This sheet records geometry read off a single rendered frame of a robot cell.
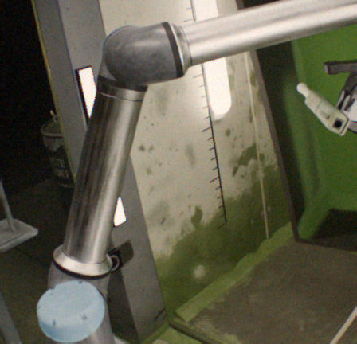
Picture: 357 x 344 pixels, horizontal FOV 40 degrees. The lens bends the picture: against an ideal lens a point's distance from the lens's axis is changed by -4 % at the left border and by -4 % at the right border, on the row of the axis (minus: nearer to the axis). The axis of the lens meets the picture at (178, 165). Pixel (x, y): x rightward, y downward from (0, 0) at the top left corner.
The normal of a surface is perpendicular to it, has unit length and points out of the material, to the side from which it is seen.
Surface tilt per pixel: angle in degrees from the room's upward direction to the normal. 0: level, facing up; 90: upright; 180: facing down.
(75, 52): 90
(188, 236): 90
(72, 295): 5
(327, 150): 102
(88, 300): 5
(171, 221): 90
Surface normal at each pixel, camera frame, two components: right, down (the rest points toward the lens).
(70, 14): 0.71, 0.13
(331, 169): -0.56, 0.55
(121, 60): -0.64, 0.26
